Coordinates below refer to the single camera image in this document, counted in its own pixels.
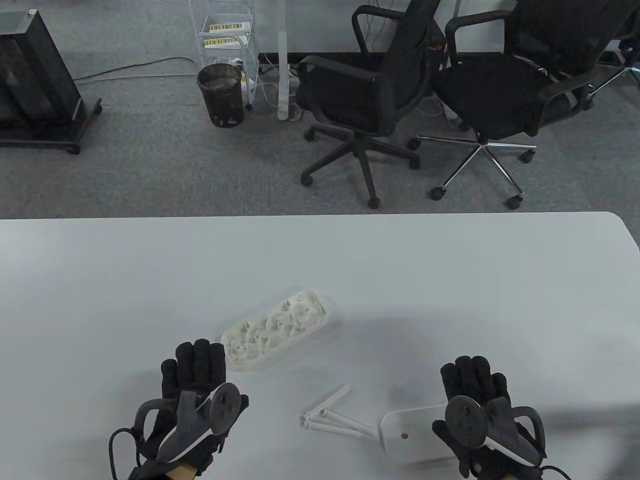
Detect person's left hand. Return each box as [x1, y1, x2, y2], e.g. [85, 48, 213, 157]
[131, 339, 249, 478]

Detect person's right hand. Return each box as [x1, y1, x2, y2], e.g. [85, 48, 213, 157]
[431, 355, 547, 480]

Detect white Hanoi Tower base tray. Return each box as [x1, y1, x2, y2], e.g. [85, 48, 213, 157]
[221, 290, 337, 372]

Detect white Hanoi Tower base lid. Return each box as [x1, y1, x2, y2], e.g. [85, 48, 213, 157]
[380, 404, 463, 469]

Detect right grey white controller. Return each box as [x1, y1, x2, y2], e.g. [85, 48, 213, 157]
[444, 395, 547, 468]

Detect grey white controller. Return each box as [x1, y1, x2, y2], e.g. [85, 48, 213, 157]
[134, 382, 240, 463]
[444, 395, 547, 468]

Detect left grey white controller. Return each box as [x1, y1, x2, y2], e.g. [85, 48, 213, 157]
[134, 382, 240, 463]

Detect black mesh trash bin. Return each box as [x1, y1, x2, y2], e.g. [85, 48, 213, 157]
[196, 63, 246, 128]

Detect black office chair chrome base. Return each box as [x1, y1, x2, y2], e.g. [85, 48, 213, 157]
[407, 0, 640, 211]

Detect white box yellow label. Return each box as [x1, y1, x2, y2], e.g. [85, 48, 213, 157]
[207, 17, 253, 32]
[202, 34, 251, 50]

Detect black cabinet on wheeled stand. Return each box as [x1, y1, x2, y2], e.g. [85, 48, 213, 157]
[0, 9, 103, 156]

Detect black left glove cable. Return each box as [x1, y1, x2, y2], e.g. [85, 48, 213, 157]
[109, 427, 151, 480]

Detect white wire cart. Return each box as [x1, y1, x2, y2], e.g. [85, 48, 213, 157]
[189, 0, 261, 112]

